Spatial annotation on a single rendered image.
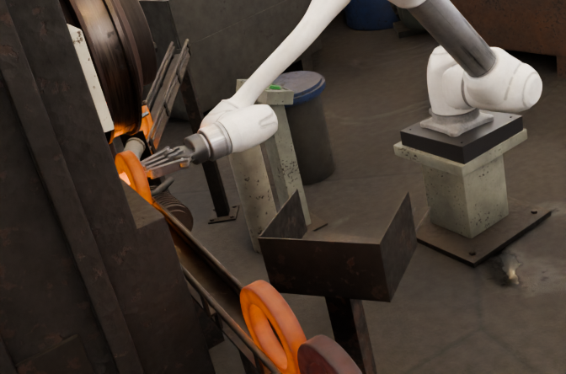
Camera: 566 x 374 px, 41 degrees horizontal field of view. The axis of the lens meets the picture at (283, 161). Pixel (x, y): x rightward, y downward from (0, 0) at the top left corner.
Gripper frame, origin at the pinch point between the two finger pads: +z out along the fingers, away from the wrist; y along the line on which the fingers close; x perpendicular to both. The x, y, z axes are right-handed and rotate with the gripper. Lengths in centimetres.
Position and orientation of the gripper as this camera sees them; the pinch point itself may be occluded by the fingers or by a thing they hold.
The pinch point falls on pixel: (130, 177)
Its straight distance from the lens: 190.4
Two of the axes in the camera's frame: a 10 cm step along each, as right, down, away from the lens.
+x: -2.0, -8.9, -4.2
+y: -5.1, -2.7, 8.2
